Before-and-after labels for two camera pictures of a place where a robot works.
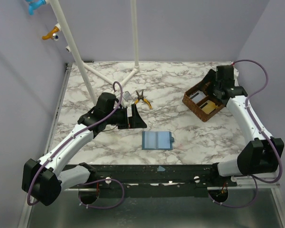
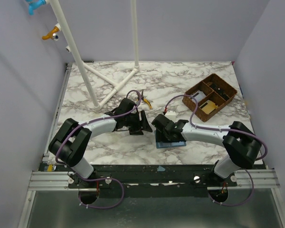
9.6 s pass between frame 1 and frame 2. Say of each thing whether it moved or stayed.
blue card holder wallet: moved
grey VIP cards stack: stayed
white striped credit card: stayed
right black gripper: moved
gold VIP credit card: stayed
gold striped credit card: stayed
